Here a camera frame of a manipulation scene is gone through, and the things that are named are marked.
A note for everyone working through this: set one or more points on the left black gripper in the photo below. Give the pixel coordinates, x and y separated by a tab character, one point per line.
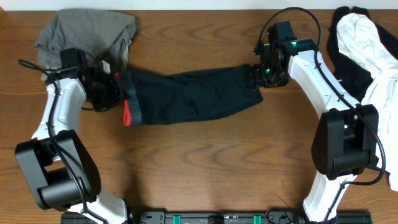
117	93

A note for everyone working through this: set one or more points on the folded grey-brown trousers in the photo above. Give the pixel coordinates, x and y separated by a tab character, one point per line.
102	35

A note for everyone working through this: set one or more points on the black and white shirt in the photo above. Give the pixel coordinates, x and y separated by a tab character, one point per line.
364	56

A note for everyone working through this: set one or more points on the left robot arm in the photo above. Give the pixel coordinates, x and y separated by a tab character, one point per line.
57	167

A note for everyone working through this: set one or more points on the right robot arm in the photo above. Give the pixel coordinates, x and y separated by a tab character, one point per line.
345	141

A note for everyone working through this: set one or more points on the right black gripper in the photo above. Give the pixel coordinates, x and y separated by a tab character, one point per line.
254	76

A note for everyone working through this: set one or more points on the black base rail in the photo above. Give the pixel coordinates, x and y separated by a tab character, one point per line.
272	217

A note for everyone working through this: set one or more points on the black leggings with red waistband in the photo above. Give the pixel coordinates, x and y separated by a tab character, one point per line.
200	95

